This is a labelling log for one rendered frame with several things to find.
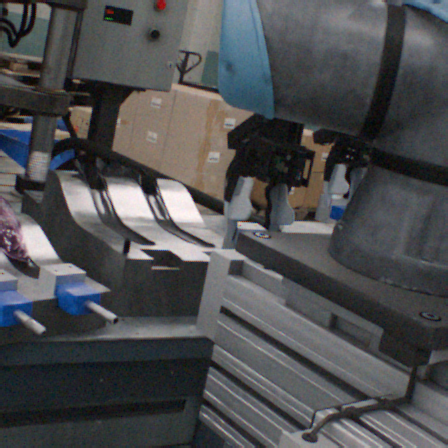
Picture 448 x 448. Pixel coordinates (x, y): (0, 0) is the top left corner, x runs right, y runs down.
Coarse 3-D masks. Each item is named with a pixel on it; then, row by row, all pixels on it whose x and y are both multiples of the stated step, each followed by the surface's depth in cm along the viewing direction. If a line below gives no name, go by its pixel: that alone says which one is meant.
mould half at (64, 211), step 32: (32, 192) 142; (64, 192) 123; (128, 192) 131; (64, 224) 122; (96, 224) 119; (128, 224) 123; (192, 224) 131; (64, 256) 121; (96, 256) 110; (128, 256) 103; (192, 256) 109; (128, 288) 103; (160, 288) 106; (192, 288) 109
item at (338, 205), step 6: (336, 198) 148; (342, 198) 150; (318, 204) 150; (324, 204) 148; (330, 204) 147; (336, 204) 148; (342, 204) 149; (318, 210) 150; (324, 210) 148; (330, 210) 147; (336, 210) 146; (342, 210) 145; (318, 216) 150; (324, 216) 148; (330, 216) 148; (336, 216) 146; (324, 222) 148; (330, 222) 149; (336, 222) 150
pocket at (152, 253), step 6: (144, 252) 108; (150, 252) 109; (156, 252) 109; (162, 252) 110; (168, 252) 110; (156, 258) 110; (162, 258) 110; (168, 258) 111; (174, 258) 109; (180, 258) 108; (156, 264) 110; (162, 264) 111; (168, 264) 111; (174, 264) 109; (180, 264) 107
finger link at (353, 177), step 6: (348, 168) 149; (354, 168) 149; (360, 168) 148; (348, 174) 149; (354, 174) 149; (360, 174) 148; (348, 180) 150; (354, 180) 149; (360, 180) 148; (354, 186) 150; (348, 192) 150; (348, 198) 150
